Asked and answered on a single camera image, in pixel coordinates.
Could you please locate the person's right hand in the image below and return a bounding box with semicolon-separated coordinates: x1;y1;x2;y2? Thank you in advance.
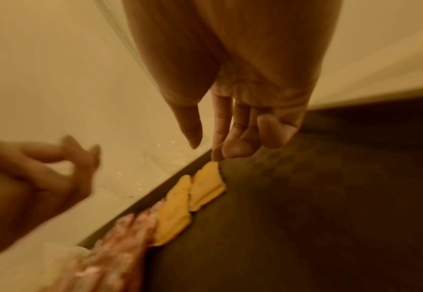
122;0;344;162

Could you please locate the person's left hand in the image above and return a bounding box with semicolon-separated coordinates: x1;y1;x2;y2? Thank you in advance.
0;127;102;259

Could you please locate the red Nescafe sachets group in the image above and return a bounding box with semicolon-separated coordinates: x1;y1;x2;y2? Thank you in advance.
47;199;160;292

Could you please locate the dark brown tray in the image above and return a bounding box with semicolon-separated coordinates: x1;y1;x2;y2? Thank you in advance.
77;94;423;292

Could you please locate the perforated metal wall rail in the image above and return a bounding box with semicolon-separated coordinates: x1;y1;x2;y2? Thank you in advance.
95;0;151;83

